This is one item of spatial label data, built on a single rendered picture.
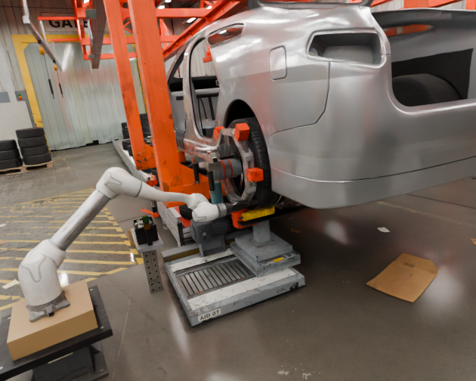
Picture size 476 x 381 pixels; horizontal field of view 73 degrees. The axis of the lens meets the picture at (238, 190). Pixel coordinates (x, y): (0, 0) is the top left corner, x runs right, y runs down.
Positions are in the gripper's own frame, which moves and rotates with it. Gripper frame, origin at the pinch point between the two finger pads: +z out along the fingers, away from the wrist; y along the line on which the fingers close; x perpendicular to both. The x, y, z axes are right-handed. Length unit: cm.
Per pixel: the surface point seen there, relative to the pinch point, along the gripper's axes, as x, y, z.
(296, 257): -37, -31, 30
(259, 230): -9.1, -31.6, 11.1
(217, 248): 2, -80, -10
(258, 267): -36.2, -30.3, -1.6
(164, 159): 65, -26, -43
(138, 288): -12, -78, -81
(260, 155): 16.6, 29.9, 3.9
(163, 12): 623, -245, 105
